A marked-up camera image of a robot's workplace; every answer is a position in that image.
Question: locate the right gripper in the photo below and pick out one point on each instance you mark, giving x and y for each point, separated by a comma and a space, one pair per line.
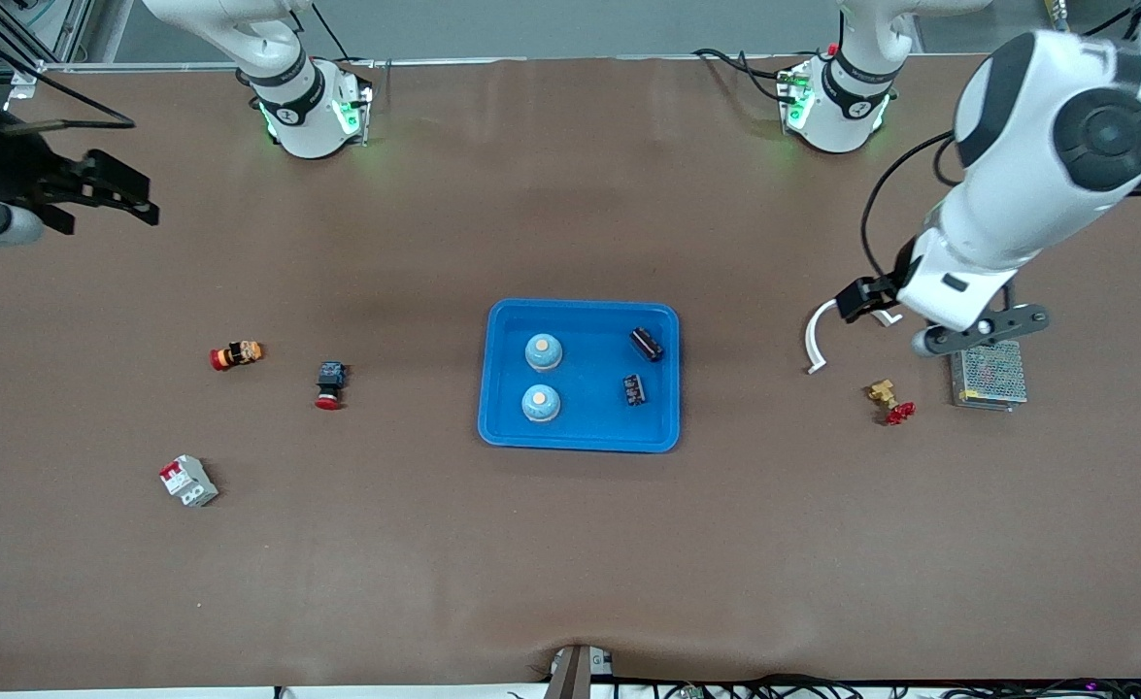
18, 173

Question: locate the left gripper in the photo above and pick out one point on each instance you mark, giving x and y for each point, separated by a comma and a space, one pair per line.
859, 296

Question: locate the long dark brown capacitor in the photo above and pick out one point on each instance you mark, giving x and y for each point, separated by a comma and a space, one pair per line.
647, 345

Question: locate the small black connector block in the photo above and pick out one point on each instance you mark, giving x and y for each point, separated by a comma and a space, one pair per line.
635, 389

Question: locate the blue dome bell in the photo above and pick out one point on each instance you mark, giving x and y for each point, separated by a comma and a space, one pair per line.
543, 351
541, 403

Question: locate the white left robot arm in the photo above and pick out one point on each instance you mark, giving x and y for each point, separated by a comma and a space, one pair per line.
1017, 194

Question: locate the perforated metal power supply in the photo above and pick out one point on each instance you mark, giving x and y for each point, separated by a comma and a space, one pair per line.
989, 381

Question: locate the orange red push button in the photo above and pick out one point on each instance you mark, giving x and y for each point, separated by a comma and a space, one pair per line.
236, 355

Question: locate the blue plastic tray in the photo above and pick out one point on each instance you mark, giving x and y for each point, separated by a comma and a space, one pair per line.
585, 320

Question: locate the white red circuit breaker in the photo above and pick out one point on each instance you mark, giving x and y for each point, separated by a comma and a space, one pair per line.
188, 482

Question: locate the red mushroom emergency button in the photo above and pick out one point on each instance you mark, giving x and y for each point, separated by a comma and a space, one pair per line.
330, 379

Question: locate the brown table mat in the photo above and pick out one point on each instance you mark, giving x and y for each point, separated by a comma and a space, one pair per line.
570, 563

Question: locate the white curved plastic bracket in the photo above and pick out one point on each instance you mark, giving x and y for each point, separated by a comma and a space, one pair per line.
811, 342

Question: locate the aluminium frame profile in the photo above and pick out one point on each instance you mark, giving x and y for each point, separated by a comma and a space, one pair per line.
70, 24

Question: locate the grey metal post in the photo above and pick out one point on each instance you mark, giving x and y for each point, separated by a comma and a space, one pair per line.
575, 675

